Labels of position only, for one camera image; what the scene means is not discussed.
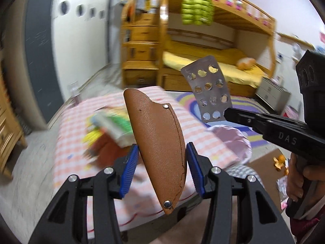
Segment pink checked tablecloth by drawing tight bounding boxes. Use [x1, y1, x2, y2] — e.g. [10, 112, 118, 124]
[52, 86, 204, 232]

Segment grey bedside cabinet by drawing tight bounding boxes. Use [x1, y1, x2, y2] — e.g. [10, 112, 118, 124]
[255, 77, 291, 112]

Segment wooden cabinet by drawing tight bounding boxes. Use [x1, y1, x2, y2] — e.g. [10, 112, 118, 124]
[0, 51, 28, 178]

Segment wooden bunk bed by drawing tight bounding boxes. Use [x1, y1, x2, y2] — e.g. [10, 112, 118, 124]
[157, 0, 277, 97]

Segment wooden stair drawers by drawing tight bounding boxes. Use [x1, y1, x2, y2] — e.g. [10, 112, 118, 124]
[121, 0, 163, 89]

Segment pink bag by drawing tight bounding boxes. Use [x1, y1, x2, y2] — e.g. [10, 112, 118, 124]
[207, 125, 252, 169]

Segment white and grey wardrobe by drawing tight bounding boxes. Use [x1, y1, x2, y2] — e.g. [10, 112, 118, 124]
[24, 0, 120, 130]

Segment green puffer jacket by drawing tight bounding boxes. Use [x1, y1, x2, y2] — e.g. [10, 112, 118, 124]
[181, 0, 215, 26]

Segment orange floor toy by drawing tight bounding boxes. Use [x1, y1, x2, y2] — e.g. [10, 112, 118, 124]
[273, 155, 290, 176]

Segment wooden wall shelf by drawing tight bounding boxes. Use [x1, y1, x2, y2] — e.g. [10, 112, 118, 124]
[277, 32, 316, 50]

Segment reddish brown object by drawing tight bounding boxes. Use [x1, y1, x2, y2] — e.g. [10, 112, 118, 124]
[91, 137, 130, 168]

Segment yellow wrapper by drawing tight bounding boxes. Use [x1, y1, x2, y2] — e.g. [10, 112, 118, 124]
[84, 130, 104, 153]

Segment pink bunk bedding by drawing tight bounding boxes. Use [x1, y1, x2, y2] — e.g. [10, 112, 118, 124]
[211, 0, 273, 24]

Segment person's right forearm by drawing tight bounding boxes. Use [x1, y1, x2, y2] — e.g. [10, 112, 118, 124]
[289, 198, 325, 244]

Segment yellow bed sheet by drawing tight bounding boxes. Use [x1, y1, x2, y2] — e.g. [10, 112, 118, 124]
[162, 48, 267, 88]

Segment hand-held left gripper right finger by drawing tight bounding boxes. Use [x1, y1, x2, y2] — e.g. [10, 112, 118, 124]
[185, 142, 297, 244]

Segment orange plush toy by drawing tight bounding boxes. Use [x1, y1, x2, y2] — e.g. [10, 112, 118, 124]
[237, 57, 256, 70]

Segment person's right hand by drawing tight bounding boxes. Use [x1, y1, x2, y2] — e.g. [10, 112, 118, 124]
[286, 155, 325, 201]

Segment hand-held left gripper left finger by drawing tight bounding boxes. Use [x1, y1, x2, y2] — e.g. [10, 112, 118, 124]
[28, 144, 140, 244]

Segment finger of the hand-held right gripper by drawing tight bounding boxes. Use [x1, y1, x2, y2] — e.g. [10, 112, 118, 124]
[224, 107, 308, 135]

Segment brown leather sheath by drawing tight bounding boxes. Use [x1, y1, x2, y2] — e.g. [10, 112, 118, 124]
[123, 88, 188, 215]

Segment silver blister pack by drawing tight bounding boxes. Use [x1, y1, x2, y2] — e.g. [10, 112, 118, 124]
[181, 55, 233, 124]

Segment green and white packet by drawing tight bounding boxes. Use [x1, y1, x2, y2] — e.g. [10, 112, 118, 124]
[95, 112, 135, 148]

